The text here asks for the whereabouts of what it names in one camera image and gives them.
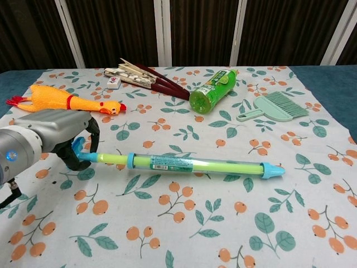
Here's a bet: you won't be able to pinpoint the floral print tablecloth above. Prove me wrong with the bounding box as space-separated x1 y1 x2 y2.
0 66 357 268

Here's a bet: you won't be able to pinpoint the green drink bottle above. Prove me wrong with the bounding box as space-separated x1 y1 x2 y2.
189 68 240 114

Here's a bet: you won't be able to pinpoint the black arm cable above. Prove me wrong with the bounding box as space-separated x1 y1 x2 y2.
0 178 23 210

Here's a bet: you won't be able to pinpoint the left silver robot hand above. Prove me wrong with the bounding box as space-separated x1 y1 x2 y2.
12 109 101 173

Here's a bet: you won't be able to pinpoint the yellow rubber chicken toy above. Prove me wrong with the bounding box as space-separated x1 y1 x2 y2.
6 84 128 116

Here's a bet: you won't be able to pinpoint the white partition frame post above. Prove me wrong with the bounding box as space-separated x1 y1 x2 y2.
54 0 86 69
320 0 357 66
228 0 247 68
153 0 172 68

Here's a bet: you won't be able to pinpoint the white mahjong tile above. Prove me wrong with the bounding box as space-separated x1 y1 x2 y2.
106 76 122 90

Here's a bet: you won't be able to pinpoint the folding paper fan maroon ribs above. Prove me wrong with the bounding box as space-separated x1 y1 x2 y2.
103 57 192 101

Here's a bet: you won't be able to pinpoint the blue green water gun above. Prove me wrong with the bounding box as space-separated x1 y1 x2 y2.
71 137 287 181

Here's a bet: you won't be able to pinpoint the mint green hand brush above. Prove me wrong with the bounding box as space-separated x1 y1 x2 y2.
236 90 310 123

